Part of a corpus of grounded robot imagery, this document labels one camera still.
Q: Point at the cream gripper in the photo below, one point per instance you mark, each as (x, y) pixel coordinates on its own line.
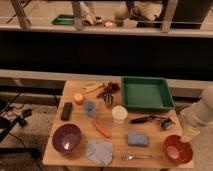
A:
(189, 133)

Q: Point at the red-orange bowl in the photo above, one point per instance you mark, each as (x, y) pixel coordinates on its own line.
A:
(177, 151)

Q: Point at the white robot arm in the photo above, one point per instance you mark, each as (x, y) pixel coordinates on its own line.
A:
(198, 115)

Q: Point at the green plastic tray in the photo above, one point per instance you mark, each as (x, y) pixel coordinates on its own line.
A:
(146, 94)

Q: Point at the background green tray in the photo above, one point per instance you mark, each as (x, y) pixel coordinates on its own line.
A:
(63, 19)

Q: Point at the metal binder clip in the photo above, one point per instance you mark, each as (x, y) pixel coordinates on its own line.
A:
(166, 124)

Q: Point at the blue sponge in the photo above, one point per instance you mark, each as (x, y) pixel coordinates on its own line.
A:
(137, 139)

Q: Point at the white cup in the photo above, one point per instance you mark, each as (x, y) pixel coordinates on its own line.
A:
(119, 114)

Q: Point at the orange carrot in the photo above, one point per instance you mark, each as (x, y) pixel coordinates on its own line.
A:
(101, 129)

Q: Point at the brown dried bunch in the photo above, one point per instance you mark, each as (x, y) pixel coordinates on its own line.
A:
(109, 89)

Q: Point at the grey folded cloth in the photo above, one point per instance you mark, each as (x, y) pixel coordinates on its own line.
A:
(100, 152)

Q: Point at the wooden table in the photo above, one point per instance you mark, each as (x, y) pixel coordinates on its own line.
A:
(118, 132)

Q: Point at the blue small cup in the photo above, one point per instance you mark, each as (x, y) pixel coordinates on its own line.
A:
(89, 108)

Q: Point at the yellow banana peel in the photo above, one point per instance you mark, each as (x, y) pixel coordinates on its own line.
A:
(92, 87)

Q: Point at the orange round fruit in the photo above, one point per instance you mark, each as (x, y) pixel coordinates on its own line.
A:
(78, 98)

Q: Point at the purple bowl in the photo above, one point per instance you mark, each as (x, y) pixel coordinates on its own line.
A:
(66, 138)

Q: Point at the black rectangular block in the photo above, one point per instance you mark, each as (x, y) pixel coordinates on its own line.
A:
(66, 112)

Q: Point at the black handled utensil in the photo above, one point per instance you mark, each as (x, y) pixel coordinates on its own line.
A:
(144, 119)

